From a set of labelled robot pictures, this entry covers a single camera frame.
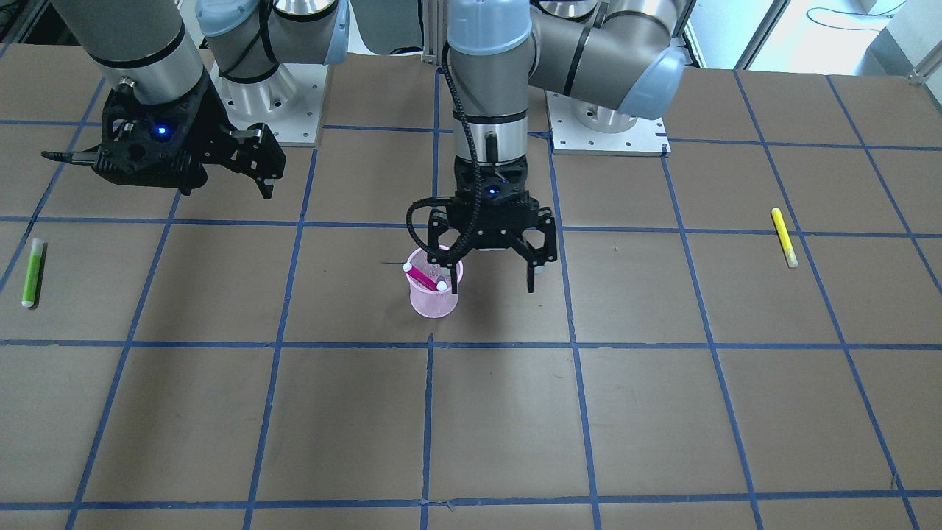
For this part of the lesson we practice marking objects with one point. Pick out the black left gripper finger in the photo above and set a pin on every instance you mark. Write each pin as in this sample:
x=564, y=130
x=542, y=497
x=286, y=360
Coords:
x=536, y=260
x=445, y=276

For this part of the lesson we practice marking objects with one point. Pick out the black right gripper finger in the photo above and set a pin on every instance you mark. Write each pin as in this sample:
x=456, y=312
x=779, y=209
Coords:
x=265, y=181

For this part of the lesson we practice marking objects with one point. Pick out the green marker pen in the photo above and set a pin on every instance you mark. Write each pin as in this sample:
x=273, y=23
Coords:
x=33, y=269

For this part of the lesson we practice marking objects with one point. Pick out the yellow marker pen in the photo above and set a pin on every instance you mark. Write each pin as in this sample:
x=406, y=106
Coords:
x=784, y=239

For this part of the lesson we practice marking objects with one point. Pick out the pink mesh cup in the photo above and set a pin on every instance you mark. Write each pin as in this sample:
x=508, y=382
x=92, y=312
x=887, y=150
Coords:
x=425, y=303

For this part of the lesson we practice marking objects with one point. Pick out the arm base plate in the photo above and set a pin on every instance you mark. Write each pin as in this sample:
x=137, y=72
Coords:
x=291, y=102
x=581, y=128

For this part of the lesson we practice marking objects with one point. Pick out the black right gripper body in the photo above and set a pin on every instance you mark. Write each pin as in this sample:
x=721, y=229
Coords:
x=208, y=120

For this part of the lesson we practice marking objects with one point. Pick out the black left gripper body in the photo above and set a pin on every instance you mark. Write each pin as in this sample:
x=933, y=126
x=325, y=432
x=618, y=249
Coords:
x=545, y=230

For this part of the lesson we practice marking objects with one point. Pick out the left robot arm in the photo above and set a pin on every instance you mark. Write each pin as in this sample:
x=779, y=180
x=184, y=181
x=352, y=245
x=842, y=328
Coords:
x=618, y=56

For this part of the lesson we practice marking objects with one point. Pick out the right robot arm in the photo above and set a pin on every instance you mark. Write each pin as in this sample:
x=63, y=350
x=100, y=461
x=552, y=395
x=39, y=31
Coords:
x=148, y=40

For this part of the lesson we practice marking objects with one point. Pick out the pink marker pen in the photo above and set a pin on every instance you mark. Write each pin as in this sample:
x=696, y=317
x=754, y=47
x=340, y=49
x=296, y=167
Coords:
x=424, y=280

